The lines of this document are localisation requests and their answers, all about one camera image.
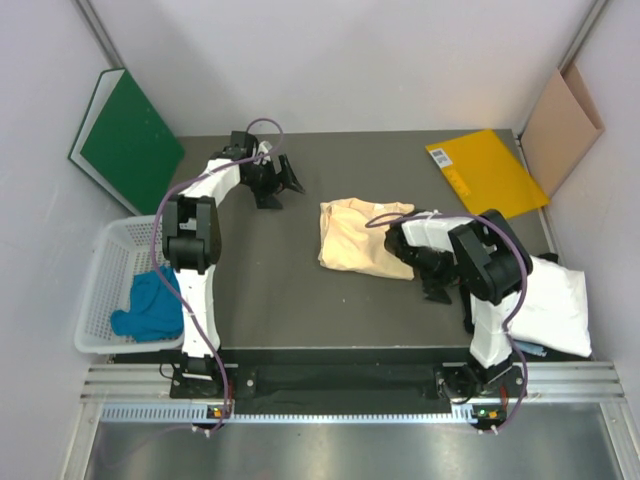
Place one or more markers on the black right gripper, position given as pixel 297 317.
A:
pixel 434 287

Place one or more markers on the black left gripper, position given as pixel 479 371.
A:
pixel 264 197

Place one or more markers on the cream yellow t shirt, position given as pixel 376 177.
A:
pixel 346 244

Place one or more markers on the white t shirt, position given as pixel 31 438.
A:
pixel 555 310

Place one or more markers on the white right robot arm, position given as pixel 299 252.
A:
pixel 484 258

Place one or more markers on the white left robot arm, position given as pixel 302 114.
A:
pixel 192 241

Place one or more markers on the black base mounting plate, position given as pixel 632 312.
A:
pixel 307 382

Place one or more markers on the yellow plastic folder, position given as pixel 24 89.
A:
pixel 486 175

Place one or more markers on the green binder folder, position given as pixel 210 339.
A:
pixel 124 144

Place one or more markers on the white plastic basket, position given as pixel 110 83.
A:
pixel 121 253

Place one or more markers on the blue t shirt in basket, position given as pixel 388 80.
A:
pixel 154 313

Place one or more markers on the beige cardboard folder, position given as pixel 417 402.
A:
pixel 563 126

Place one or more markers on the perforated cable duct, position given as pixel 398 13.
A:
pixel 208 415

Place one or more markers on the aluminium frame rail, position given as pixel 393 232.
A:
pixel 563 382

